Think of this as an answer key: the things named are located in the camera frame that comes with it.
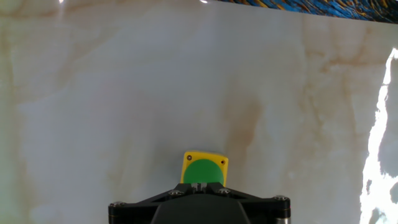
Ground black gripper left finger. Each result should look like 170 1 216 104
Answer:
108 182 200 224

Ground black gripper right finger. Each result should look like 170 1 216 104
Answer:
199 182 292 224

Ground yellow box green mushroom button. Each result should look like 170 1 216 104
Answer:
180 151 229 187

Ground glossy marble pattern sheet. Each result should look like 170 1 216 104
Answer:
0 0 398 224

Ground blue starry painting cloth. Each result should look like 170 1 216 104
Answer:
214 0 398 24

